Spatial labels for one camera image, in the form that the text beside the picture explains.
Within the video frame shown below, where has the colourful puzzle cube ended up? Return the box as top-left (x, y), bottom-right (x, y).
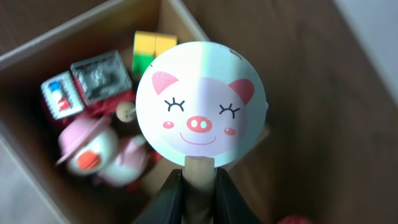
top-left (132, 31), bottom-right (178, 78)

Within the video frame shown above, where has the white cardboard box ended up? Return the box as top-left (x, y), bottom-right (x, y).
top-left (0, 0), bottom-right (271, 224)

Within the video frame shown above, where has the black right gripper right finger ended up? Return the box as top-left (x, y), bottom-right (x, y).
top-left (212, 168), bottom-right (261, 224)

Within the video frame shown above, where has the red toy truck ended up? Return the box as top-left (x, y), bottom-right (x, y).
top-left (40, 50), bottom-right (136, 132)

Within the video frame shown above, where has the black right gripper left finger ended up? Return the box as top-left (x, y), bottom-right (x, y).
top-left (133, 169), bottom-right (184, 224)

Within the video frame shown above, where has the pig face rattle drum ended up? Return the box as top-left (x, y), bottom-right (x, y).
top-left (115, 40), bottom-right (269, 224)

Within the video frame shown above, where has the red polyhedral number die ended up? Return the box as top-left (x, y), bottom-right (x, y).
top-left (277, 215), bottom-right (315, 224)

